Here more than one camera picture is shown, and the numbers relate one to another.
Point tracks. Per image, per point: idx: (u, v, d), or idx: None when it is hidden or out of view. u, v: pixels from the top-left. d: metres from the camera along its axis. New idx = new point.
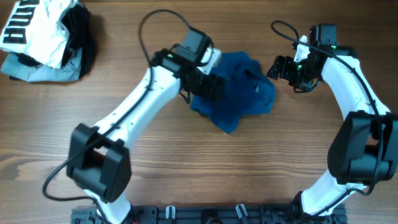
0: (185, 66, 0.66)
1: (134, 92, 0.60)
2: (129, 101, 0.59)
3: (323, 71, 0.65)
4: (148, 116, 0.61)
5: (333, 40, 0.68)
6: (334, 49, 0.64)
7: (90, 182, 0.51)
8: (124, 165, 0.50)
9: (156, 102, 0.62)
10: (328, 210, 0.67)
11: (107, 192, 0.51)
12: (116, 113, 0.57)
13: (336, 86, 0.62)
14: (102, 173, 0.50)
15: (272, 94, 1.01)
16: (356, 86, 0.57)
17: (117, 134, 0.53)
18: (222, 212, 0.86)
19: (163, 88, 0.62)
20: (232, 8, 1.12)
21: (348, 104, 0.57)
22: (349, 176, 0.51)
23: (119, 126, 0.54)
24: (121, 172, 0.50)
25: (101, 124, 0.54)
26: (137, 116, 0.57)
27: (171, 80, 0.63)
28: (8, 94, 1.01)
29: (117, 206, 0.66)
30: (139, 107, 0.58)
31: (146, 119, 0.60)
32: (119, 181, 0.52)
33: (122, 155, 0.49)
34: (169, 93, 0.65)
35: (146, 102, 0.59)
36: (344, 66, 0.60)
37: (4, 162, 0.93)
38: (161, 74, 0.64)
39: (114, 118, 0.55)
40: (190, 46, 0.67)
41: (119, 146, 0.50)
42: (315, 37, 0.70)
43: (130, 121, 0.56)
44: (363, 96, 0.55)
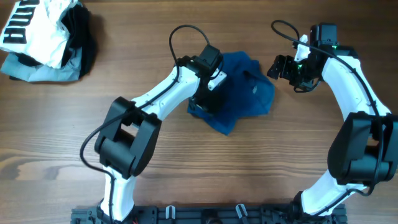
0: (203, 72, 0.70)
1: (163, 82, 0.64)
2: (158, 88, 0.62)
3: (323, 71, 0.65)
4: (171, 106, 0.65)
5: (333, 40, 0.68)
6: (334, 49, 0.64)
7: (119, 154, 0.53)
8: (153, 137, 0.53)
9: (180, 96, 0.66)
10: (328, 210, 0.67)
11: (134, 163, 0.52)
12: (150, 94, 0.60)
13: (336, 87, 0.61)
14: (133, 144, 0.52)
15: (270, 95, 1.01)
16: (356, 86, 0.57)
17: (152, 109, 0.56)
18: (222, 212, 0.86)
19: (188, 82, 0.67)
20: (233, 7, 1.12)
21: (349, 104, 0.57)
22: (351, 176, 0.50)
23: (153, 103, 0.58)
24: (150, 144, 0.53)
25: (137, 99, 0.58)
26: (166, 99, 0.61)
27: (193, 78, 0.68)
28: (8, 94, 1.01)
29: (126, 200, 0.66)
30: (167, 94, 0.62)
31: (169, 109, 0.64)
32: (145, 154, 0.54)
33: (155, 126, 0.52)
34: (188, 91, 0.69)
35: (173, 92, 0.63)
36: (344, 66, 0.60)
37: (4, 162, 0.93)
38: (186, 70, 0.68)
39: (147, 98, 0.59)
40: (207, 59, 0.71)
41: (152, 117, 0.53)
42: (316, 37, 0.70)
43: (161, 102, 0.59)
44: (363, 96, 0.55)
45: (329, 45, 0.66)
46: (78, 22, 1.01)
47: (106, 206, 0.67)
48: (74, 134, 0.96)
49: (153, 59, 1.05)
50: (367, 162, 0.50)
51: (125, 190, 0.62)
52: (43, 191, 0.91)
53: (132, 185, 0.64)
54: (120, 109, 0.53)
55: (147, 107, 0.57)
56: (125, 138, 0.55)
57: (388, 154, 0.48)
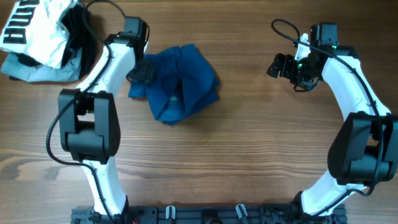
0: (134, 41, 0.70)
1: (98, 61, 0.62)
2: (95, 69, 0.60)
3: (323, 71, 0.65)
4: (117, 81, 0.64)
5: (333, 40, 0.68)
6: (334, 49, 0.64)
7: (88, 142, 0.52)
8: (112, 109, 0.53)
9: (120, 68, 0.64)
10: (328, 210, 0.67)
11: (106, 145, 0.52)
12: (90, 77, 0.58)
13: (336, 86, 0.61)
14: (96, 127, 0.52)
15: (170, 116, 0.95)
16: (356, 86, 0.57)
17: (97, 89, 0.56)
18: (222, 212, 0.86)
19: (122, 54, 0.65)
20: (232, 8, 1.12)
21: (348, 104, 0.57)
22: (350, 176, 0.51)
23: (96, 83, 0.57)
24: (112, 119, 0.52)
25: (79, 85, 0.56)
26: (109, 74, 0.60)
27: (125, 48, 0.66)
28: (8, 94, 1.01)
29: (115, 190, 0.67)
30: (108, 70, 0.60)
31: (115, 85, 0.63)
32: (113, 130, 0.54)
33: (108, 98, 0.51)
34: (128, 61, 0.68)
35: (111, 66, 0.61)
36: (344, 66, 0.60)
37: (5, 162, 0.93)
38: (115, 45, 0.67)
39: (88, 82, 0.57)
40: (132, 30, 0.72)
41: (102, 93, 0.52)
42: (316, 36, 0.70)
43: (104, 78, 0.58)
44: (362, 96, 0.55)
45: (329, 45, 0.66)
46: (78, 22, 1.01)
47: (100, 206, 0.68)
48: None
49: None
50: (365, 162, 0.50)
51: (111, 178, 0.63)
52: (43, 191, 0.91)
53: (114, 170, 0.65)
54: (68, 98, 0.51)
55: (92, 88, 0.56)
56: (88, 127, 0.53)
57: (388, 154, 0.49)
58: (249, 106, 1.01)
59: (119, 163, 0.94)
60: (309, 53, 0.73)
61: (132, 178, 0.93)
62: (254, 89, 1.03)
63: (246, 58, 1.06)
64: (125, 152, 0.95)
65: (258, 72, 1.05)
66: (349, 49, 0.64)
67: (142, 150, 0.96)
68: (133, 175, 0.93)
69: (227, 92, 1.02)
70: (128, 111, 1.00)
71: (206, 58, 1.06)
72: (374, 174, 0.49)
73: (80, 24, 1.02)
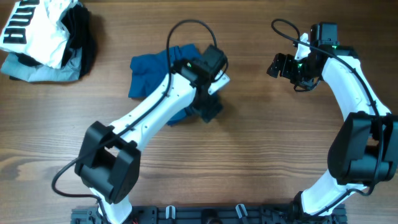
0: (201, 78, 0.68)
1: (152, 98, 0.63)
2: (143, 108, 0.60)
3: (323, 71, 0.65)
4: (160, 124, 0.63)
5: (333, 40, 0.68)
6: (334, 48, 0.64)
7: (99, 182, 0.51)
8: (133, 168, 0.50)
9: (170, 111, 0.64)
10: (328, 210, 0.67)
11: (113, 193, 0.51)
12: (132, 116, 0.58)
13: (336, 86, 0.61)
14: (111, 175, 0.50)
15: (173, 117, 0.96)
16: (356, 86, 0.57)
17: (130, 135, 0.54)
18: (222, 212, 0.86)
19: (179, 96, 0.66)
20: (233, 7, 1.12)
21: (348, 104, 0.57)
22: (350, 178, 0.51)
23: (134, 127, 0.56)
24: (129, 174, 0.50)
25: (116, 124, 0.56)
26: (151, 121, 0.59)
27: (185, 91, 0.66)
28: (8, 94, 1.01)
29: (120, 208, 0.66)
30: (153, 114, 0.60)
31: (157, 127, 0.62)
32: (127, 183, 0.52)
33: (134, 157, 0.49)
34: (185, 101, 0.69)
35: (161, 110, 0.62)
36: (344, 66, 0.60)
37: (5, 162, 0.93)
38: (178, 81, 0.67)
39: (128, 120, 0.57)
40: (209, 61, 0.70)
41: (131, 149, 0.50)
42: (316, 36, 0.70)
43: (144, 125, 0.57)
44: (363, 97, 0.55)
45: (329, 45, 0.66)
46: (78, 22, 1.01)
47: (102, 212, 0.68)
48: (74, 134, 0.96)
49: None
50: (365, 164, 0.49)
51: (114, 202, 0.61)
52: (44, 191, 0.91)
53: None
54: (97, 136, 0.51)
55: (126, 132, 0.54)
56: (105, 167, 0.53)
57: (388, 153, 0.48)
58: (249, 106, 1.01)
59: None
60: (309, 53, 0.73)
61: None
62: (254, 89, 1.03)
63: (246, 58, 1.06)
64: None
65: (258, 72, 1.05)
66: (350, 48, 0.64)
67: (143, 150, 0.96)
68: None
69: (227, 92, 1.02)
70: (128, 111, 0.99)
71: None
72: (374, 174, 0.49)
73: (80, 24, 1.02)
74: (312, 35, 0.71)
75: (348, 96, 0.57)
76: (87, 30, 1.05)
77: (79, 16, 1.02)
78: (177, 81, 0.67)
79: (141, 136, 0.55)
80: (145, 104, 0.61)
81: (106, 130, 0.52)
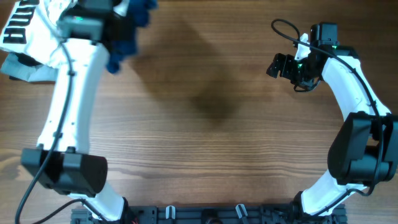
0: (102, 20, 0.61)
1: (60, 83, 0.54)
2: (60, 101, 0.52)
3: (323, 71, 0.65)
4: (92, 85, 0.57)
5: (333, 40, 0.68)
6: (334, 49, 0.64)
7: (71, 189, 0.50)
8: (87, 165, 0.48)
9: (93, 71, 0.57)
10: (328, 210, 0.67)
11: (91, 189, 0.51)
12: (52, 120, 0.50)
13: (336, 86, 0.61)
14: (74, 182, 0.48)
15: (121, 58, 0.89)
16: (356, 86, 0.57)
17: (64, 142, 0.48)
18: (222, 212, 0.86)
19: (87, 65, 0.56)
20: (233, 7, 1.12)
21: (348, 104, 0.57)
22: (350, 177, 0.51)
23: (61, 134, 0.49)
24: (88, 172, 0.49)
25: (43, 140, 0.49)
26: (76, 113, 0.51)
27: (92, 48, 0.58)
28: (8, 94, 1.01)
29: (110, 201, 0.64)
30: (77, 96, 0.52)
31: (91, 92, 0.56)
32: (94, 178, 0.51)
33: (80, 160, 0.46)
34: (102, 56, 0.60)
35: (77, 89, 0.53)
36: (344, 66, 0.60)
37: (5, 162, 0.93)
38: (73, 45, 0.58)
39: (53, 127, 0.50)
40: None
41: (70, 155, 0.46)
42: (316, 35, 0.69)
43: (70, 121, 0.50)
44: (363, 97, 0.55)
45: (329, 45, 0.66)
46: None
47: (96, 216, 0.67)
48: None
49: (152, 59, 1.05)
50: (365, 162, 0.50)
51: (103, 196, 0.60)
52: (44, 191, 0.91)
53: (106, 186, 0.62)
54: (33, 162, 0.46)
55: (58, 143, 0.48)
56: None
57: (388, 154, 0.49)
58: (249, 106, 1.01)
59: (119, 163, 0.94)
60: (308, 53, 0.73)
61: (132, 178, 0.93)
62: (254, 89, 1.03)
63: (246, 58, 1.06)
64: (125, 152, 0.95)
65: (258, 72, 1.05)
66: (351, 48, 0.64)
67: (143, 150, 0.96)
68: (133, 175, 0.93)
69: (227, 92, 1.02)
70: (129, 111, 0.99)
71: (206, 58, 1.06)
72: (374, 174, 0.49)
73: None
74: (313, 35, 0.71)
75: (347, 96, 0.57)
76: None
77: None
78: (71, 45, 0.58)
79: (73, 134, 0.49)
80: (59, 97, 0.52)
81: (38, 152, 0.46)
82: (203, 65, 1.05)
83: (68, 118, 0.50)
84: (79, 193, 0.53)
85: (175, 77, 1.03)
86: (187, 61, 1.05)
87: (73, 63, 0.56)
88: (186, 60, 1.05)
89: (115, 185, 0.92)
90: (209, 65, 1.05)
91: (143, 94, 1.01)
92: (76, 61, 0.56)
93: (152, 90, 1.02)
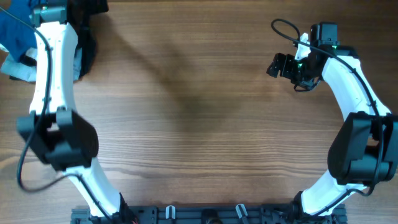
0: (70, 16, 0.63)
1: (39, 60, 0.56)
2: (43, 73, 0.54)
3: (323, 70, 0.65)
4: (71, 45, 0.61)
5: (333, 40, 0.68)
6: (334, 48, 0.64)
7: (66, 156, 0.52)
8: (78, 124, 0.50)
9: (70, 39, 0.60)
10: (328, 210, 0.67)
11: (85, 153, 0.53)
12: (39, 89, 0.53)
13: (336, 86, 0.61)
14: (69, 142, 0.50)
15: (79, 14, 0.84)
16: (355, 84, 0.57)
17: (53, 103, 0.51)
18: (222, 212, 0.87)
19: (60, 42, 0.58)
20: (233, 7, 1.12)
21: (349, 104, 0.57)
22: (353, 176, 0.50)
23: (50, 97, 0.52)
24: (81, 130, 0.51)
25: (34, 107, 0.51)
26: (60, 79, 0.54)
27: (62, 27, 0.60)
28: (8, 94, 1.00)
29: (106, 187, 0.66)
30: (71, 68, 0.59)
31: (69, 65, 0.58)
32: (86, 140, 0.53)
33: (71, 114, 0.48)
34: (72, 40, 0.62)
35: (57, 63, 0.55)
36: (344, 65, 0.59)
37: (5, 162, 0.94)
38: (48, 30, 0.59)
39: (40, 96, 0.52)
40: None
41: (62, 112, 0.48)
42: (316, 35, 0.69)
43: (55, 84, 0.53)
44: (362, 94, 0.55)
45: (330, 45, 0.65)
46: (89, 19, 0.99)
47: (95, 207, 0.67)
48: None
49: (152, 59, 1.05)
50: (368, 161, 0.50)
51: (98, 177, 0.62)
52: (44, 190, 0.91)
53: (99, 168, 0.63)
54: (26, 123, 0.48)
55: (48, 104, 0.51)
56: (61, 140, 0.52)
57: (388, 154, 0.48)
58: (249, 106, 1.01)
59: (119, 162, 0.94)
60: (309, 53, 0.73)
61: (132, 178, 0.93)
62: (254, 89, 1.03)
63: (246, 58, 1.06)
64: (125, 152, 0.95)
65: (257, 72, 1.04)
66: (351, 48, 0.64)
67: (143, 150, 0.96)
68: (133, 175, 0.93)
69: (227, 92, 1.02)
70: (128, 111, 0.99)
71: (205, 58, 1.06)
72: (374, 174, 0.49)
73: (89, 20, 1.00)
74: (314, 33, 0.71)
75: (347, 94, 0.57)
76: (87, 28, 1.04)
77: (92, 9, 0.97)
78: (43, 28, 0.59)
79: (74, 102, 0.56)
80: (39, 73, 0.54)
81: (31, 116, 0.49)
82: (203, 65, 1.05)
83: (53, 84, 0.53)
84: (76, 163, 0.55)
85: (175, 77, 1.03)
86: (187, 61, 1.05)
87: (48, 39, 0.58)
88: (186, 60, 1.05)
89: (115, 185, 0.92)
90: (209, 65, 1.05)
91: (143, 94, 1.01)
92: (50, 38, 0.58)
93: (152, 90, 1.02)
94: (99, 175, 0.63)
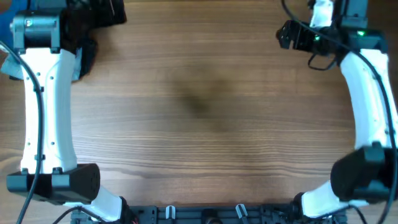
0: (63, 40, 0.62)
1: (28, 99, 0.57)
2: (34, 122, 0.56)
3: (342, 61, 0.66)
4: (67, 68, 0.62)
5: (360, 15, 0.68)
6: (360, 35, 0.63)
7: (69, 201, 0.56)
8: (76, 183, 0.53)
9: (61, 73, 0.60)
10: (326, 215, 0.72)
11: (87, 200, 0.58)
12: (30, 142, 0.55)
13: (354, 88, 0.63)
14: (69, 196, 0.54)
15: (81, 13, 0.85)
16: (375, 96, 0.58)
17: (46, 164, 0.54)
18: (222, 212, 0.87)
19: (53, 78, 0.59)
20: (233, 7, 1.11)
21: (364, 113, 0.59)
22: (353, 195, 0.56)
23: (43, 156, 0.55)
24: (80, 187, 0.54)
25: (26, 165, 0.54)
26: (52, 132, 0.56)
27: (55, 56, 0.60)
28: (7, 94, 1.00)
29: (107, 205, 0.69)
30: (65, 103, 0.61)
31: (63, 101, 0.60)
32: (87, 190, 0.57)
33: (69, 181, 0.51)
34: (68, 65, 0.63)
35: (48, 108, 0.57)
36: (370, 72, 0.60)
37: (5, 162, 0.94)
38: (37, 58, 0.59)
39: (32, 150, 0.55)
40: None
41: (60, 177, 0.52)
42: (341, 10, 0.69)
43: (50, 141, 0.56)
44: (380, 114, 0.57)
45: (356, 32, 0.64)
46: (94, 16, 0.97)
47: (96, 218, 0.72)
48: (74, 133, 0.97)
49: (152, 59, 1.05)
50: (375, 189, 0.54)
51: (98, 202, 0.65)
52: None
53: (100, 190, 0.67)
54: (20, 186, 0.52)
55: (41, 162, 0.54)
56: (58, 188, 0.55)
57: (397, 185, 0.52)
58: (249, 106, 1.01)
59: (119, 162, 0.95)
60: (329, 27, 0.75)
61: (132, 178, 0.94)
62: (254, 89, 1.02)
63: (247, 58, 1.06)
64: (125, 152, 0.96)
65: (258, 72, 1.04)
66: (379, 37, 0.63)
67: (143, 150, 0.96)
68: (133, 175, 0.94)
69: (227, 92, 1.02)
70: (128, 111, 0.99)
71: (206, 58, 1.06)
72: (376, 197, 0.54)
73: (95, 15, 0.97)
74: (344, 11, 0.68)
75: (365, 102, 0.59)
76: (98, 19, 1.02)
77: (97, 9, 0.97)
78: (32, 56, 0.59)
79: (70, 146, 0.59)
80: (30, 120, 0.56)
81: (23, 178, 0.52)
82: (204, 65, 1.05)
83: (46, 140, 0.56)
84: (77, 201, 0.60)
85: (175, 77, 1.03)
86: (187, 61, 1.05)
87: (37, 77, 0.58)
88: (187, 60, 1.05)
89: (115, 185, 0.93)
90: (209, 65, 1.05)
91: (143, 94, 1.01)
92: (40, 73, 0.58)
93: (152, 90, 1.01)
94: (100, 198, 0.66)
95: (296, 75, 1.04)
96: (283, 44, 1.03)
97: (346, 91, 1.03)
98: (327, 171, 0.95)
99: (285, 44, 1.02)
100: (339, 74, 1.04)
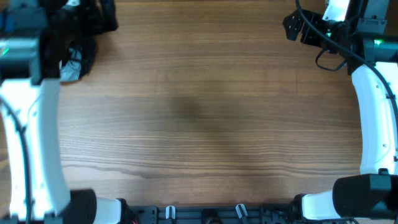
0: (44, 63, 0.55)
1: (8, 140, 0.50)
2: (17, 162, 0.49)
3: (354, 71, 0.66)
4: (55, 97, 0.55)
5: (379, 17, 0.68)
6: (377, 45, 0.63)
7: None
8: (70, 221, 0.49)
9: (44, 106, 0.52)
10: (324, 219, 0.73)
11: None
12: (17, 185, 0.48)
13: (363, 101, 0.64)
14: None
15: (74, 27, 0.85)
16: (387, 117, 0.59)
17: (38, 207, 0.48)
18: (222, 212, 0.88)
19: (35, 114, 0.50)
20: (233, 7, 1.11)
21: (374, 134, 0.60)
22: (354, 216, 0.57)
23: (33, 199, 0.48)
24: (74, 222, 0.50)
25: (16, 211, 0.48)
26: (40, 173, 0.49)
27: (35, 89, 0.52)
28: None
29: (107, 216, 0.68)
30: (55, 132, 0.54)
31: (49, 135, 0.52)
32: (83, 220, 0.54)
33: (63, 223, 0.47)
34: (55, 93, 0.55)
35: (33, 147, 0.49)
36: (383, 91, 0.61)
37: (5, 162, 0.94)
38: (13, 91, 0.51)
39: (20, 195, 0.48)
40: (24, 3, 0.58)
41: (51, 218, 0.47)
42: (357, 10, 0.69)
43: (38, 184, 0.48)
44: (390, 141, 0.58)
45: (372, 40, 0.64)
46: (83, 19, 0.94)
47: None
48: (74, 134, 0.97)
49: (152, 60, 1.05)
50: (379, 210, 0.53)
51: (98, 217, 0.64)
52: None
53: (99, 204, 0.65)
54: None
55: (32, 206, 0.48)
56: None
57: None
58: (249, 106, 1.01)
59: (119, 162, 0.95)
60: (344, 25, 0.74)
61: (132, 178, 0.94)
62: (254, 89, 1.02)
63: (246, 58, 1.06)
64: (125, 152, 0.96)
65: (258, 72, 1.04)
66: (396, 46, 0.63)
67: (143, 150, 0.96)
68: (134, 175, 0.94)
69: (227, 92, 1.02)
70: (128, 111, 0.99)
71: (206, 58, 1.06)
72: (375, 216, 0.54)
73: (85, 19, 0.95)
74: (361, 15, 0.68)
75: (376, 121, 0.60)
76: (92, 24, 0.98)
77: (86, 17, 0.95)
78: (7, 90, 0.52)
79: (64, 183, 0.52)
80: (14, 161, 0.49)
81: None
82: (204, 65, 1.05)
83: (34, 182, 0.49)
84: None
85: (175, 77, 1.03)
86: (187, 61, 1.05)
87: (17, 114, 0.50)
88: (187, 60, 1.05)
89: (115, 185, 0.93)
90: (209, 65, 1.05)
91: (143, 94, 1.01)
92: (20, 109, 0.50)
93: (152, 90, 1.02)
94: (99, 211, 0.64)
95: (296, 75, 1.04)
96: (290, 35, 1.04)
97: (346, 91, 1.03)
98: (328, 171, 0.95)
99: (293, 34, 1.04)
100: (339, 74, 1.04)
